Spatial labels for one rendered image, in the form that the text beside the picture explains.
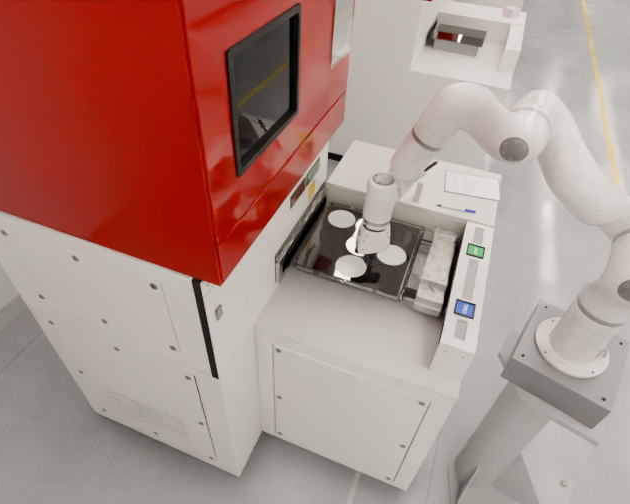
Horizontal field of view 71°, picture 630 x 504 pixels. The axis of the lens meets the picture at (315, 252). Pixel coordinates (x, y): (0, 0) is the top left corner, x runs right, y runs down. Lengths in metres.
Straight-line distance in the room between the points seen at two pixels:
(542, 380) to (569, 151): 0.62
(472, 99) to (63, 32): 0.75
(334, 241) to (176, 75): 0.97
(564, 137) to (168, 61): 0.79
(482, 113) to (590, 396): 0.78
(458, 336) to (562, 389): 0.29
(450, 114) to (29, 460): 2.06
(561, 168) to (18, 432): 2.25
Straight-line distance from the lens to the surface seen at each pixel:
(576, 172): 1.06
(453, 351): 1.28
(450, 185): 1.79
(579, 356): 1.38
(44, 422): 2.39
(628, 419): 2.67
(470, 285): 1.43
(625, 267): 1.11
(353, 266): 1.46
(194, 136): 0.74
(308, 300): 1.46
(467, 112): 1.04
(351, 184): 1.70
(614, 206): 1.11
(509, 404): 1.62
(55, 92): 0.90
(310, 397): 1.60
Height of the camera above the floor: 1.94
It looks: 44 degrees down
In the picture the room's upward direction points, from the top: 4 degrees clockwise
